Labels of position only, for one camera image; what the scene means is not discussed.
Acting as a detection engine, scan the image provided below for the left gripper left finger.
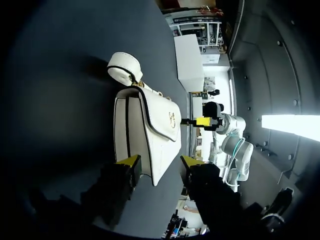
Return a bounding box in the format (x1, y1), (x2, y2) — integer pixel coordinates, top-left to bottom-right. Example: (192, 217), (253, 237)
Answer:
(79, 154), (143, 231)

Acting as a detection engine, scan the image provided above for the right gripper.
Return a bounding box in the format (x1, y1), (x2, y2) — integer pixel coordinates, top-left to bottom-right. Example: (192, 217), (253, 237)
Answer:
(180, 100), (225, 132)

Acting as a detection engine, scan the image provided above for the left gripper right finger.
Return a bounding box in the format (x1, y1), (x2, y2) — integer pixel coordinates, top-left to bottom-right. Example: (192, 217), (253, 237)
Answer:
(179, 154), (245, 227)

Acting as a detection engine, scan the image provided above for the white handbag with strap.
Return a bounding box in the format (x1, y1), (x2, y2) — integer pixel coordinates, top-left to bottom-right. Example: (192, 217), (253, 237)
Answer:
(106, 51), (183, 187)

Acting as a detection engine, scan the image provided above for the large white block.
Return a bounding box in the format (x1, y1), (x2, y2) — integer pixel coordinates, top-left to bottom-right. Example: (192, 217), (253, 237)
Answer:
(173, 33), (206, 94)

